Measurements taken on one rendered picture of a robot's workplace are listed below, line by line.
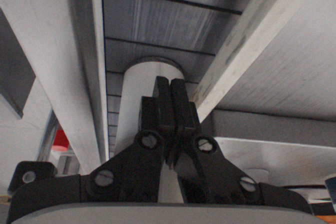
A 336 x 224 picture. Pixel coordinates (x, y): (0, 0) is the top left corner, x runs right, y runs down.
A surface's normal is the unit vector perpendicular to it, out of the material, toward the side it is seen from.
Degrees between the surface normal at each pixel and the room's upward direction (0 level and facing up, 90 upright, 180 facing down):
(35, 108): 0
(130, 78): 90
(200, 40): 0
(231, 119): 90
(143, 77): 90
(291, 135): 90
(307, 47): 0
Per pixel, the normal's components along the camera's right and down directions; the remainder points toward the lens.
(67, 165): 0.22, -0.50
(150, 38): 0.00, 0.86
